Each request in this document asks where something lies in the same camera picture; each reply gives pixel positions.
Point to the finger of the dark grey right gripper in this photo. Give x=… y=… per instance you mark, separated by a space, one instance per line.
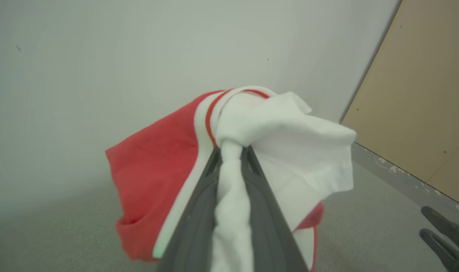
x=446 y=253
x=450 y=224

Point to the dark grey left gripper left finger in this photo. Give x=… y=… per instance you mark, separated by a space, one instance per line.
x=193 y=234

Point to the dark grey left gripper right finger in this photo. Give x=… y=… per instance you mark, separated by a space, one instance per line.
x=267 y=234

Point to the red and white shirt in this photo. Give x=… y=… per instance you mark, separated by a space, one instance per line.
x=150 y=170

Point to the light wooden panel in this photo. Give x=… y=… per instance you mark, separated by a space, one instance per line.
x=422 y=94

